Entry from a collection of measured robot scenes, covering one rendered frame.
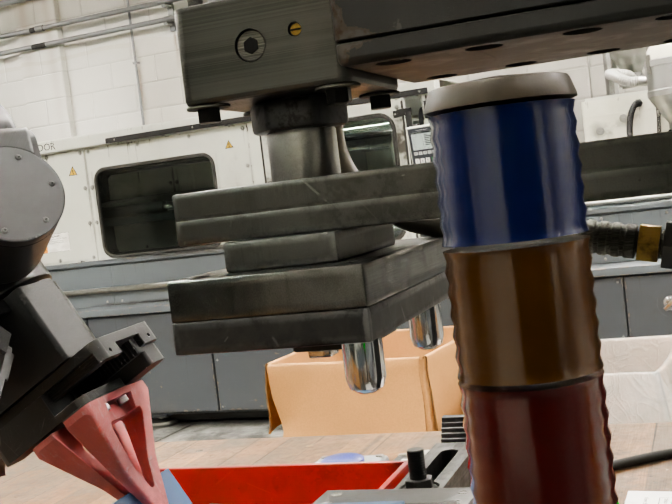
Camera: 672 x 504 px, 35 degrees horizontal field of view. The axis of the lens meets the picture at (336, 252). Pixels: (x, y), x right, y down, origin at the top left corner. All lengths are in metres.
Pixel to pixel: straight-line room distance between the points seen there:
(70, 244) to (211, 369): 1.13
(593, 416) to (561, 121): 0.07
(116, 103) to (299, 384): 5.64
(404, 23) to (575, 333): 0.24
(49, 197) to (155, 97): 7.62
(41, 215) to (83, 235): 5.60
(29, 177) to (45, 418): 0.14
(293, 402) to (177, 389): 3.00
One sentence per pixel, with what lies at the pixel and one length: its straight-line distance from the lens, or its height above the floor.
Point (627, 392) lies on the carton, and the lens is 2.76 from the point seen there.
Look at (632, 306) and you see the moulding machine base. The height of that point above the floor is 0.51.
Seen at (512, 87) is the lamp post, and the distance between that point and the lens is 0.26.
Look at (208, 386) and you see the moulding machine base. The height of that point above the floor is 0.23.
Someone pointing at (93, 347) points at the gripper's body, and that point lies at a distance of 0.61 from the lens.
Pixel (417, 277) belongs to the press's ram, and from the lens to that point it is 0.56.
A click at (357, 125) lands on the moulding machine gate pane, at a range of 5.32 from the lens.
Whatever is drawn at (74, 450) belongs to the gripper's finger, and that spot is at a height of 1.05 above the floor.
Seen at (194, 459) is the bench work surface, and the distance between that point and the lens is 1.21.
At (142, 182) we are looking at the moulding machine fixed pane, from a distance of 5.95.
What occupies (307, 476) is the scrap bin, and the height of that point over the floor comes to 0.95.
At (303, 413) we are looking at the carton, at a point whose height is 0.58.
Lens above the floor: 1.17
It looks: 3 degrees down
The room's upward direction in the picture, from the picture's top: 7 degrees counter-clockwise
